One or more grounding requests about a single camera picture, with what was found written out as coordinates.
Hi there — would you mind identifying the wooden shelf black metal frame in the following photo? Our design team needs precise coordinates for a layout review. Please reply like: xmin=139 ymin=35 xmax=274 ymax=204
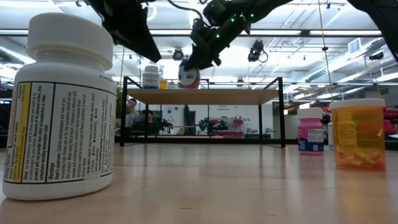
xmin=119 ymin=76 xmax=287 ymax=149

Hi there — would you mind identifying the large white medicine bottle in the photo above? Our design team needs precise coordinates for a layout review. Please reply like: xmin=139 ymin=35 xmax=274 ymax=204
xmin=2 ymin=12 xmax=118 ymax=202

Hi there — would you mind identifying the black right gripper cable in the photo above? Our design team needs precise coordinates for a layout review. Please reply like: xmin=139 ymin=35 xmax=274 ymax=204
xmin=167 ymin=0 xmax=205 ymax=24

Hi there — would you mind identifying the potted green plant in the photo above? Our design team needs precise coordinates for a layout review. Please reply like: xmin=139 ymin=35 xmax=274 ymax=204
xmin=115 ymin=83 xmax=131 ymax=125

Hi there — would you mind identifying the white bottle blue label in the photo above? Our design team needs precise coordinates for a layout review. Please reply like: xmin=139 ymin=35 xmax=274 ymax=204
xmin=142 ymin=65 xmax=161 ymax=90

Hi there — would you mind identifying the clear jar blue lid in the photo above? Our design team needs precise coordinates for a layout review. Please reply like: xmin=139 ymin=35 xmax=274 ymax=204
xmin=177 ymin=58 xmax=201 ymax=90

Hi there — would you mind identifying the person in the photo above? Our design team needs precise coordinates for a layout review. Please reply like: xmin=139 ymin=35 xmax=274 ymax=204
xmin=126 ymin=98 xmax=141 ymax=128
xmin=133 ymin=109 xmax=159 ymax=134

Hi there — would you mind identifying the slim white medicine bottle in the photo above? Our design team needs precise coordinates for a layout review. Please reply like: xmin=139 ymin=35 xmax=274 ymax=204
xmin=326 ymin=121 xmax=335 ymax=149

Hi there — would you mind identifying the white ceiling vent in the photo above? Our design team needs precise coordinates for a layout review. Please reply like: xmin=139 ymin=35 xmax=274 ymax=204
xmin=348 ymin=37 xmax=363 ymax=55

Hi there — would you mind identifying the background robot workstation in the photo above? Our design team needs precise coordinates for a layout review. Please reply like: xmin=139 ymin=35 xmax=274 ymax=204
xmin=198 ymin=116 xmax=246 ymax=138

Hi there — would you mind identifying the pink medicine bottle white cap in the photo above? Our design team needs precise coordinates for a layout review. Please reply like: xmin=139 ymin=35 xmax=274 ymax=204
xmin=297 ymin=107 xmax=325 ymax=156

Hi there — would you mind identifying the black overhead camera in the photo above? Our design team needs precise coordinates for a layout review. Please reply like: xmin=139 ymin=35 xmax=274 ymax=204
xmin=248 ymin=39 xmax=269 ymax=63

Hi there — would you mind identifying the black overhead frame bar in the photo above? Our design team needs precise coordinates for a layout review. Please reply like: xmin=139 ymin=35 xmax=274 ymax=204
xmin=0 ymin=28 xmax=398 ymax=38

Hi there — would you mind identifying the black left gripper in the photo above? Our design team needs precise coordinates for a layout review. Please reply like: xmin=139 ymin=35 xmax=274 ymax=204
xmin=88 ymin=0 xmax=162 ymax=63

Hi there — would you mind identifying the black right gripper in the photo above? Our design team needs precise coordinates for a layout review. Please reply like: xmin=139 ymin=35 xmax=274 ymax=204
xmin=184 ymin=19 xmax=233 ymax=71

